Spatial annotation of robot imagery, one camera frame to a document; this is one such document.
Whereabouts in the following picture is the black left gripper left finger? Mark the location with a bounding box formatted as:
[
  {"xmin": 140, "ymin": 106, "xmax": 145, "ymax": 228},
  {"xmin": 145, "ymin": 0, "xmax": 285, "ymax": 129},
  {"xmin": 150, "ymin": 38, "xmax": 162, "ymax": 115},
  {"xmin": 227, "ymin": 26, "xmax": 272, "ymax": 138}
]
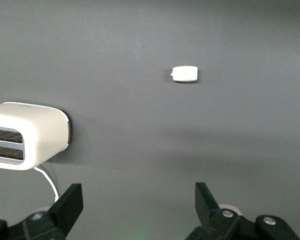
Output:
[{"xmin": 0, "ymin": 183, "xmax": 84, "ymax": 240}]

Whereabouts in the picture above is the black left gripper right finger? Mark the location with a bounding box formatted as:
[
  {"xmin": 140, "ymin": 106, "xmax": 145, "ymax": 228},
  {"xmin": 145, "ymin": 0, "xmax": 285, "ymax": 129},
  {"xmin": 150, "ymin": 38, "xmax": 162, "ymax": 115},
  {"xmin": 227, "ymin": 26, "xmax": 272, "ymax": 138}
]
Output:
[{"xmin": 184, "ymin": 182, "xmax": 300, "ymax": 240}]

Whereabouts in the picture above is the cream white toaster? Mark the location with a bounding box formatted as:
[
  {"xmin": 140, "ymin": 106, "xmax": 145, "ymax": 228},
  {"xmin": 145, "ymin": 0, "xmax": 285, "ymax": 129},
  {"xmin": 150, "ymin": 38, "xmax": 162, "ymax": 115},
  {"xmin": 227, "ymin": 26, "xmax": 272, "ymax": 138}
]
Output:
[{"xmin": 0, "ymin": 101, "xmax": 72, "ymax": 172}]

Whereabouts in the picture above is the white toaster power cable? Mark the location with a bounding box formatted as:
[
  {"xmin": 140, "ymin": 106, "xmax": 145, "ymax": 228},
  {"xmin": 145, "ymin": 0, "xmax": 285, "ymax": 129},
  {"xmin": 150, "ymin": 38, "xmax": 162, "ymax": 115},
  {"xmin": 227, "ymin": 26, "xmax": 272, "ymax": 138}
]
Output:
[{"xmin": 33, "ymin": 165, "xmax": 61, "ymax": 204}]

